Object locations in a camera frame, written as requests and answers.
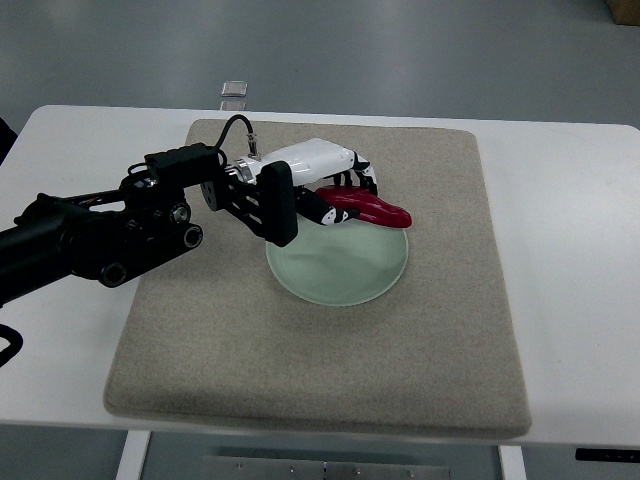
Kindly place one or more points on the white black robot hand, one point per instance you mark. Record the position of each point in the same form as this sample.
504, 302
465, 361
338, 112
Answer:
311, 161

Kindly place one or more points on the light green plate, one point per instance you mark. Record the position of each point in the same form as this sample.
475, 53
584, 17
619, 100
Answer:
340, 266

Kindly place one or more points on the red chili pepper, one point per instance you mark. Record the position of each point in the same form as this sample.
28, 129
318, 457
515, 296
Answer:
368, 206

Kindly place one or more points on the beige fabric mat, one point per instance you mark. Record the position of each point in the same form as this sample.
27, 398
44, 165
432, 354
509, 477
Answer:
212, 337

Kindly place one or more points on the white table leg left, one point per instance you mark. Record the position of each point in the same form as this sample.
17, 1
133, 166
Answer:
133, 455

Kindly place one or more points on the cardboard box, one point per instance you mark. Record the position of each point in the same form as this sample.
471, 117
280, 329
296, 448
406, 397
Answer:
625, 12

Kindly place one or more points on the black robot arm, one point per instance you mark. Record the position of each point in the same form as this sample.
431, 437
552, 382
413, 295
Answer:
115, 236

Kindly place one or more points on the white table leg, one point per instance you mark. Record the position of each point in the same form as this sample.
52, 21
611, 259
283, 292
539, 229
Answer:
512, 463
133, 455

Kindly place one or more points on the small clear plastic box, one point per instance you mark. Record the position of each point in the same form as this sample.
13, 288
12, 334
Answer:
234, 89

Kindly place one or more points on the black table control panel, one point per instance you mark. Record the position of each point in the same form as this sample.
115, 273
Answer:
608, 455

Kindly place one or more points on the white table leg right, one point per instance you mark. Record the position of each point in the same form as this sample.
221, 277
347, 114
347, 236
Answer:
512, 463

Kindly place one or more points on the metal crossbar plate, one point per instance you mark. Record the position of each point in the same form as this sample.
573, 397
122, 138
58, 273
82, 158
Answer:
228, 467

